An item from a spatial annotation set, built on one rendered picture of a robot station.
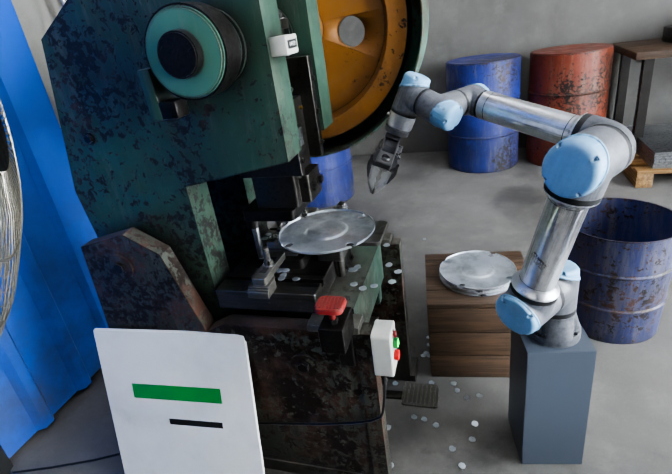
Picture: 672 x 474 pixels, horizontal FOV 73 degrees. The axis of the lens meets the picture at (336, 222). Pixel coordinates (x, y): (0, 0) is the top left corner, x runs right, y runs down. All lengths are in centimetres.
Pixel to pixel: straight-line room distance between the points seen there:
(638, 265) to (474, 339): 66
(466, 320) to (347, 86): 94
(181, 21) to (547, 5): 378
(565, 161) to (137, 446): 149
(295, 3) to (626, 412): 169
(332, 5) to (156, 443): 149
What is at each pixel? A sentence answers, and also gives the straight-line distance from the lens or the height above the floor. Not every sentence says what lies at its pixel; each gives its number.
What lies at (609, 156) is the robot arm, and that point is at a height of 105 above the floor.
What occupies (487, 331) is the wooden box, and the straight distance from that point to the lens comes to 183.
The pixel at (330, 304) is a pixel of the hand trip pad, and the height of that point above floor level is 76.
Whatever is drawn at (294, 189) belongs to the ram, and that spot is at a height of 94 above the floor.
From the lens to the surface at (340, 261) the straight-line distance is 134.
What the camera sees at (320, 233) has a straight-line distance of 134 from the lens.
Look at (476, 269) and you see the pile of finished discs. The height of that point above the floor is 38.
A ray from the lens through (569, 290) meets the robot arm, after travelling 135.
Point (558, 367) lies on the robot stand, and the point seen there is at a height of 40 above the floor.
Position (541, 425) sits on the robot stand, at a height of 17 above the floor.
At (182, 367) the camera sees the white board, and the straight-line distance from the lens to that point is 149.
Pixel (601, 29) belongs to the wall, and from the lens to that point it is 458.
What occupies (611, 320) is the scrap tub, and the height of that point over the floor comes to 12.
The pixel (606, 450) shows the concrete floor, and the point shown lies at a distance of 183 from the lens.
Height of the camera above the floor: 136
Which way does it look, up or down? 24 degrees down
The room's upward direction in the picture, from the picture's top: 8 degrees counter-clockwise
